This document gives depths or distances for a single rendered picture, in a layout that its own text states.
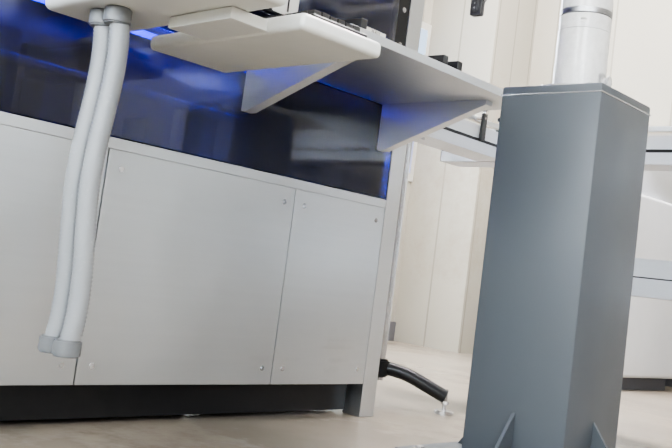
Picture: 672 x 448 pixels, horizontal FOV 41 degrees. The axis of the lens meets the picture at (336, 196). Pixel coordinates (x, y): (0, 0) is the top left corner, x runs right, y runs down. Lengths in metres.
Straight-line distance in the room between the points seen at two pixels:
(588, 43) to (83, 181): 1.17
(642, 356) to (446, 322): 1.35
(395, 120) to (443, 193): 3.24
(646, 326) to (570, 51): 2.75
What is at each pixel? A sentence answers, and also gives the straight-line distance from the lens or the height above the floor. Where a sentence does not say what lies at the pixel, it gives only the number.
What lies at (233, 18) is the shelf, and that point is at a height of 0.78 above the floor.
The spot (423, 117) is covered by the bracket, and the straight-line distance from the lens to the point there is 2.42.
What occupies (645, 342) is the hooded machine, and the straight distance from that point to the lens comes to 4.76.
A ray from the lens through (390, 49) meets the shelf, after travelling 1.93.
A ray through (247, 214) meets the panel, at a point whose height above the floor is 0.49.
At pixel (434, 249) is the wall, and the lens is 5.69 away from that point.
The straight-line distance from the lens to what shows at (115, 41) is 1.67.
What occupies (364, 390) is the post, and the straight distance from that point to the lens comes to 2.56.
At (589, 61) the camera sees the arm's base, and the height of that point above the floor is 0.93.
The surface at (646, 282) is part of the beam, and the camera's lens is 2.98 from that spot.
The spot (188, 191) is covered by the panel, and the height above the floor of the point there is 0.52.
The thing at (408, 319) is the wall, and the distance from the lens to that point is 5.77.
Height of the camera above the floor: 0.39
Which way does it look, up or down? 5 degrees up
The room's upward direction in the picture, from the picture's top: 7 degrees clockwise
